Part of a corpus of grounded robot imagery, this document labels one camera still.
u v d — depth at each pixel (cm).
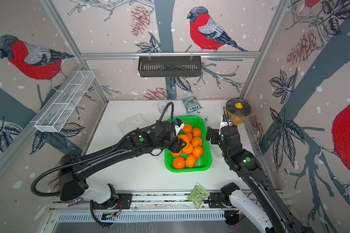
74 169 41
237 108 98
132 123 107
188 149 85
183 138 70
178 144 62
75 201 73
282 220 38
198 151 86
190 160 82
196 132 95
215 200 73
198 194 75
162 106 110
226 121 59
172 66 104
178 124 63
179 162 80
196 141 89
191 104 114
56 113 73
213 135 62
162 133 53
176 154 87
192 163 82
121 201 73
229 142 50
